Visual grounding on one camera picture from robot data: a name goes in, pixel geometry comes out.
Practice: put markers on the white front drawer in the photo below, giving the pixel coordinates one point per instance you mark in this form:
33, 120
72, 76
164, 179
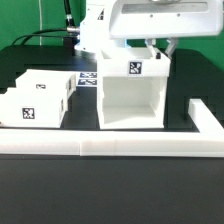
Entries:
32, 108

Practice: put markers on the white fiducial marker sheet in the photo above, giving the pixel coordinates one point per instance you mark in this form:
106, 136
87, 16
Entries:
87, 79

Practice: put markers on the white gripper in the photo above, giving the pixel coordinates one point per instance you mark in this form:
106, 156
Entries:
139, 19

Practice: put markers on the white L-shaped fence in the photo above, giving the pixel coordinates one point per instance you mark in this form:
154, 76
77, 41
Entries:
206, 141

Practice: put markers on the white drawer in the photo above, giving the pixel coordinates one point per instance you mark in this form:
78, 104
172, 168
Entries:
32, 108
48, 80

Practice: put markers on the white drawer cabinet box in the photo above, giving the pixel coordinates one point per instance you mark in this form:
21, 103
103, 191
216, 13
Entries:
131, 88

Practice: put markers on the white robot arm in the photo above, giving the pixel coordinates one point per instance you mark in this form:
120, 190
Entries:
94, 32

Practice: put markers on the white rear drawer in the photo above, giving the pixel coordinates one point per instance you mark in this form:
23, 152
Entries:
48, 80

